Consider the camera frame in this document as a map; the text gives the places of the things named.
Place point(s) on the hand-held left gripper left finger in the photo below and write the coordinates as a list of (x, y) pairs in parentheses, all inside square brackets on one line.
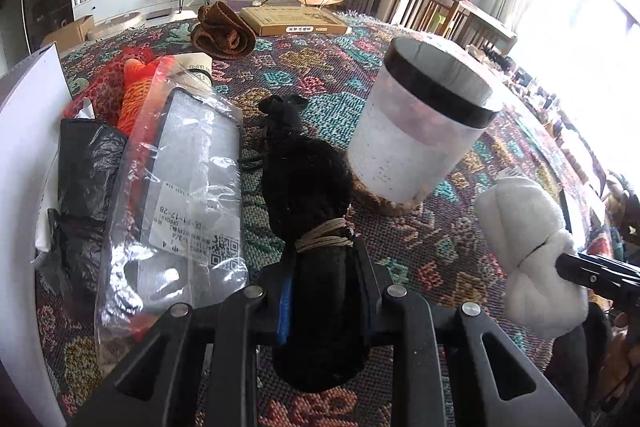
[(286, 307)]

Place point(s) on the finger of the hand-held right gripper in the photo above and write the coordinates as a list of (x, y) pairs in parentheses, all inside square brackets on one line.
[(595, 269)]

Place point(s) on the orange fish plush toy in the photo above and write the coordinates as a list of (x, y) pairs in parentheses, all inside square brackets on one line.
[(137, 92)]

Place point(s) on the red mesh bag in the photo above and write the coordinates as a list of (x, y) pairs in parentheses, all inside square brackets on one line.
[(105, 82)]

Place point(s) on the wooden slatted chair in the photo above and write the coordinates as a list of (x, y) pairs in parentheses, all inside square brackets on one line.
[(420, 2)]

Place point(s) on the brown cardboard shipping box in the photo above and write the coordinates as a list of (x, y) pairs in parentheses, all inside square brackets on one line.
[(70, 29)]

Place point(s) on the flat cardboard box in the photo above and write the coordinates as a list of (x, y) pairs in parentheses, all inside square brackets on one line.
[(295, 21)]

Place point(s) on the round beige pet bed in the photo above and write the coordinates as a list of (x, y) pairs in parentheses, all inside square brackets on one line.
[(117, 24)]

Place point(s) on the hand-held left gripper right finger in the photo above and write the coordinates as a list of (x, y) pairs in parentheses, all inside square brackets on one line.
[(374, 302)]

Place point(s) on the clear plastic bag package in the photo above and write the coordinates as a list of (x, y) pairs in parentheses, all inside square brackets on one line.
[(195, 187)]

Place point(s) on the white towel roll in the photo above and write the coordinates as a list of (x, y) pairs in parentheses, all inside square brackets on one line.
[(525, 227)]

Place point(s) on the black plastic bag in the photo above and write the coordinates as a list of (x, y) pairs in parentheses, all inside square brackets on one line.
[(85, 177)]

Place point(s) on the white jar with black lid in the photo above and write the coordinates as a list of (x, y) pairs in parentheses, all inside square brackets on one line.
[(415, 132)]

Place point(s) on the black cloth roll with twine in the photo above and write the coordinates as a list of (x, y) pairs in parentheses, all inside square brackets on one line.
[(305, 187)]

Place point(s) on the white cardboard box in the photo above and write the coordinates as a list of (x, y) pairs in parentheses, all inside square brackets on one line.
[(25, 157)]

